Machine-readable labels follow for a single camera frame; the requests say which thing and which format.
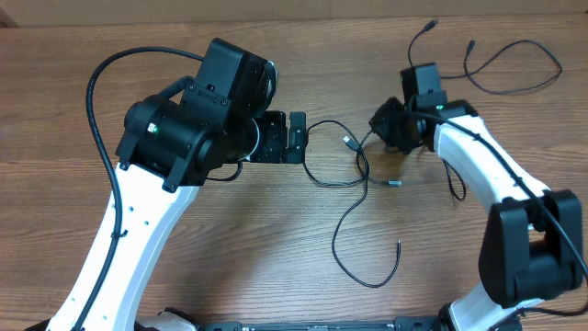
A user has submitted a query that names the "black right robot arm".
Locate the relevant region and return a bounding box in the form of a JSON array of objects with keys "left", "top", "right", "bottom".
[{"left": 369, "top": 63, "right": 587, "bottom": 330}]

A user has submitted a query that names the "short looped black cable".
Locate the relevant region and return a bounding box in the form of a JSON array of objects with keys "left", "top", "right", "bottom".
[{"left": 355, "top": 131, "right": 468, "bottom": 202}]

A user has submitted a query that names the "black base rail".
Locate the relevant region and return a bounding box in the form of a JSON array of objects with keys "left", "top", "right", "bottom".
[{"left": 137, "top": 306, "right": 523, "bottom": 331}]

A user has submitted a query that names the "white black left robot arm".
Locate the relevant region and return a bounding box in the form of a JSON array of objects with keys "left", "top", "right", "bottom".
[{"left": 38, "top": 39, "right": 308, "bottom": 331}]

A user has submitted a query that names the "separated black usb cable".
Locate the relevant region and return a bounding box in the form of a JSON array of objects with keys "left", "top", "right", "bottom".
[{"left": 407, "top": 18, "right": 564, "bottom": 97}]

